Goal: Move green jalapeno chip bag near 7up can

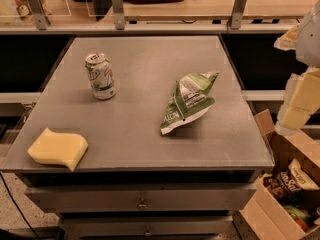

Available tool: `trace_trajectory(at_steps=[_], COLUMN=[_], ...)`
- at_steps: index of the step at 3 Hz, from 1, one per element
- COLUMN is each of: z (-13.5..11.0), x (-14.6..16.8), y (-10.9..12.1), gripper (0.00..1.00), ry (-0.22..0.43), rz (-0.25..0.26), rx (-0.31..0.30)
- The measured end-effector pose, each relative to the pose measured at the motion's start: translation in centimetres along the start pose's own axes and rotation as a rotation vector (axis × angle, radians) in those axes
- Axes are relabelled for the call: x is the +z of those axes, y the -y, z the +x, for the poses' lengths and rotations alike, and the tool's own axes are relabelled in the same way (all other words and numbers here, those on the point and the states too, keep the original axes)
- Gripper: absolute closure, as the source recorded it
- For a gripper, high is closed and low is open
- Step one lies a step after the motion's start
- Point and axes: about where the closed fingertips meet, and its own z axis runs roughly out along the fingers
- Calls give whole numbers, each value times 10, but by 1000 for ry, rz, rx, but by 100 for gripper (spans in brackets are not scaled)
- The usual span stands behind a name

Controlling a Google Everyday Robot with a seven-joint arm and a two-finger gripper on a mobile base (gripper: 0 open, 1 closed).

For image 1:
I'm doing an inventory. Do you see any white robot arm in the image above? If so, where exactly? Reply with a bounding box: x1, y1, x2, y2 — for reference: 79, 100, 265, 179
274, 1, 320, 136

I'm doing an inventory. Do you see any middle metal railing post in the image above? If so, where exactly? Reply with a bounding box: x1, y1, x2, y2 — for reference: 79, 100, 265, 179
111, 0, 126, 30

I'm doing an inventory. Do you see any dark sea salt chip bag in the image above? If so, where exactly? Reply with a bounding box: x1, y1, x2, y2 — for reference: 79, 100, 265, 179
263, 158, 320, 200

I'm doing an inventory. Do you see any upper grey drawer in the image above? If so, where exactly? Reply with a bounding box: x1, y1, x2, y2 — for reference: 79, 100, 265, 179
26, 183, 256, 214

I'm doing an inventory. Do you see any yellow sponge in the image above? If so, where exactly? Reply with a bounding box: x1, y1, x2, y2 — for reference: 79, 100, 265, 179
27, 128, 88, 171

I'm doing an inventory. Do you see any grey drawer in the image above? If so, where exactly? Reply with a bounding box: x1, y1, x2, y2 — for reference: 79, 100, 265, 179
26, 183, 256, 214
59, 216, 233, 237

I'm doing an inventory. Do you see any metal railing post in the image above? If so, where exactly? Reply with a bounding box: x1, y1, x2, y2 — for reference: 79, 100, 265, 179
27, 0, 49, 30
111, 0, 126, 30
229, 0, 247, 29

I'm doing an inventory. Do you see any green white 7up can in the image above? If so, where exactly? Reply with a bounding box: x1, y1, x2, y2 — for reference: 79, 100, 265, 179
85, 52, 116, 100

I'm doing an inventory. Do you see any cardboard box of snacks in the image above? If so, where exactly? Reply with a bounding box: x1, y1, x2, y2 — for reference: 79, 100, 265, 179
240, 110, 320, 240

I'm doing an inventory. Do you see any left metal railing post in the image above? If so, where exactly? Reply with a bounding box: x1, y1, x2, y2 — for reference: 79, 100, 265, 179
27, 0, 49, 30

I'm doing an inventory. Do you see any green snack bag in box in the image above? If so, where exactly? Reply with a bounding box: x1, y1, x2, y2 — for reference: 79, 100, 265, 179
284, 205, 310, 221

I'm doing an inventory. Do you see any lower grey drawer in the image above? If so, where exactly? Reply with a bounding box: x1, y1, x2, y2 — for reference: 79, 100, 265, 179
59, 216, 233, 237

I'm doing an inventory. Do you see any green jalapeno chip bag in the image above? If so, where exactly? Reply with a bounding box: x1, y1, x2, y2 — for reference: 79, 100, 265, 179
160, 71, 219, 135

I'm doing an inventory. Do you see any yellow foam-padded gripper finger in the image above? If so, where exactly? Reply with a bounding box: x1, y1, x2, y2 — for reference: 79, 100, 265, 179
275, 67, 320, 136
274, 25, 299, 50

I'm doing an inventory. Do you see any right metal railing post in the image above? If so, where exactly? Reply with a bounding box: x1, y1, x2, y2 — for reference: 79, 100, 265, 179
229, 0, 247, 29

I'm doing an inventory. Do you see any black floor cable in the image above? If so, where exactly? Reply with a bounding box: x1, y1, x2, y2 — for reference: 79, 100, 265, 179
0, 172, 42, 240

